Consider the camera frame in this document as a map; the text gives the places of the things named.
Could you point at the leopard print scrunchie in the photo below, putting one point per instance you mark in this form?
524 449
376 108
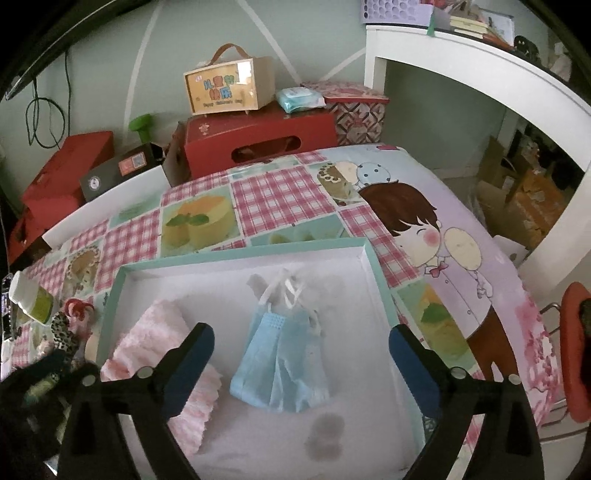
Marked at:
63 338

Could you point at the patterned red gift box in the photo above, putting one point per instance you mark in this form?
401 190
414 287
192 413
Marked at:
359 111

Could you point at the purple perforated basket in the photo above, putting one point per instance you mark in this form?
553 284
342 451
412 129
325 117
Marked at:
400 12

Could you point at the blue wet wipes pack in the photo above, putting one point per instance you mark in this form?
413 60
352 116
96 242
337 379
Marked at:
297 99

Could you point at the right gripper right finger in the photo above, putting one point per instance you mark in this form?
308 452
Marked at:
508 446

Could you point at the large red gift bag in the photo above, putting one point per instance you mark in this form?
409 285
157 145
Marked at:
55 192

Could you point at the red carton with handle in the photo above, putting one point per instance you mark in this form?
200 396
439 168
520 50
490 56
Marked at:
217 142

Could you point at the wooden box with strap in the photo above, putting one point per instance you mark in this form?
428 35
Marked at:
232 81

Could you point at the patterned cake tablecloth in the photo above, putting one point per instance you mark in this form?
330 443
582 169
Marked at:
449 278

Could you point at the black box with dial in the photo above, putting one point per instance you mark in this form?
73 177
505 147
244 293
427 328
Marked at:
120 168

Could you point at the green dumbbell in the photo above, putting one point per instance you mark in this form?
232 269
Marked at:
141 125

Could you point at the blue face mask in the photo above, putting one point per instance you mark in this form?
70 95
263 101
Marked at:
282 369

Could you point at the white pill bottle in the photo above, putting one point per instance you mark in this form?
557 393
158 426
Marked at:
35 301

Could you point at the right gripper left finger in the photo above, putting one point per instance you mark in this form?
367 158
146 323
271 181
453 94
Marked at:
94 445

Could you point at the teal shallow cardboard tray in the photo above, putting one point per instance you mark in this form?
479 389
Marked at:
369 429

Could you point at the red stool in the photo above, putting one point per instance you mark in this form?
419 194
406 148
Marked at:
572 347

